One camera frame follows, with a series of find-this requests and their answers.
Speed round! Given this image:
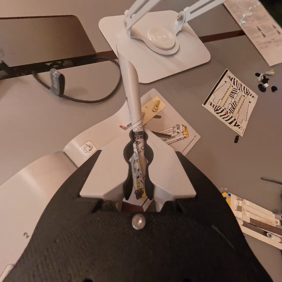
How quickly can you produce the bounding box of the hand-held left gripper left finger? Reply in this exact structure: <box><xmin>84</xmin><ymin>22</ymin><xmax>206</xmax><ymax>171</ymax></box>
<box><xmin>80</xmin><ymin>130</ymin><xmax>134</xmax><ymax>210</ymax></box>

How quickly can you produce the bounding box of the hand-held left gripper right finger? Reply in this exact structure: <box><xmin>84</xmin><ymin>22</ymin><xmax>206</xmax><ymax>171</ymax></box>
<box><xmin>144</xmin><ymin>130</ymin><xmax>197</xmax><ymax>211</ymax></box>

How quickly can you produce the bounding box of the white lego instruction booklet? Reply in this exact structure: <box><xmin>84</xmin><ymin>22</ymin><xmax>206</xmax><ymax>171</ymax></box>
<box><xmin>0</xmin><ymin>45</ymin><xmax>201</xmax><ymax>282</ymax></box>

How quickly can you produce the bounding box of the white lego helicopter model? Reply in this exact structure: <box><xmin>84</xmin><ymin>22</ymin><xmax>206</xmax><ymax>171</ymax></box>
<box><xmin>221</xmin><ymin>177</ymin><xmax>282</xmax><ymax>251</ymax></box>

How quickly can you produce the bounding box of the cluster of small lego pieces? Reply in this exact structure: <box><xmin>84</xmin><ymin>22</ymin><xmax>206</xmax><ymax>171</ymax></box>
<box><xmin>255</xmin><ymin>69</ymin><xmax>275</xmax><ymax>84</ymax></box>

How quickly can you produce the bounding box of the zebra striped sticker sheet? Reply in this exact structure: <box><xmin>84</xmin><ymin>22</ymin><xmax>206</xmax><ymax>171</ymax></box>
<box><xmin>202</xmin><ymin>69</ymin><xmax>258</xmax><ymax>137</ymax></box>

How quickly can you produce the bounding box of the dark brown rounded panel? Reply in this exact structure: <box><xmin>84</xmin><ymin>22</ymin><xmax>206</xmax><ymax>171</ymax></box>
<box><xmin>0</xmin><ymin>15</ymin><xmax>97</xmax><ymax>68</ymax></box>

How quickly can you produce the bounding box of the clear plastic scrap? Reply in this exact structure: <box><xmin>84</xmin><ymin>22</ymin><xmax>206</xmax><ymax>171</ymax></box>
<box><xmin>240</xmin><ymin>1</ymin><xmax>262</xmax><ymax>25</ymax></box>

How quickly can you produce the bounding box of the black cable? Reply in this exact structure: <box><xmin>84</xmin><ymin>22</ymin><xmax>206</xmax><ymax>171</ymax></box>
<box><xmin>32</xmin><ymin>57</ymin><xmax>122</xmax><ymax>104</ymax></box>

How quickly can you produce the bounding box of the grey cable strap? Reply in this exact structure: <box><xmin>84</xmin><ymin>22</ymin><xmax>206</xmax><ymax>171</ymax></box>
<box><xmin>49</xmin><ymin>68</ymin><xmax>66</xmax><ymax>96</ymax></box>

